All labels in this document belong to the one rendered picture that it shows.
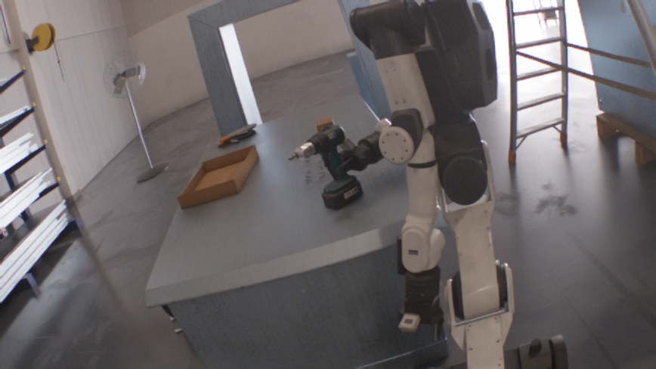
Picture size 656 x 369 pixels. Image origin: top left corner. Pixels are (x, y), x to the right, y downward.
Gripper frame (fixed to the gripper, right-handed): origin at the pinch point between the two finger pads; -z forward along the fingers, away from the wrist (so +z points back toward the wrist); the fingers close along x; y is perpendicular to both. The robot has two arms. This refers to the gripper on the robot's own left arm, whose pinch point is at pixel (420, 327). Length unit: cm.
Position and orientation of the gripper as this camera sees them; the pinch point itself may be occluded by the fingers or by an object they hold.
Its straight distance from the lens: 131.1
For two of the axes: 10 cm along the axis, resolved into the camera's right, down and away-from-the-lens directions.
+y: -5.3, 3.0, -7.9
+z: -1.0, -9.5, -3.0
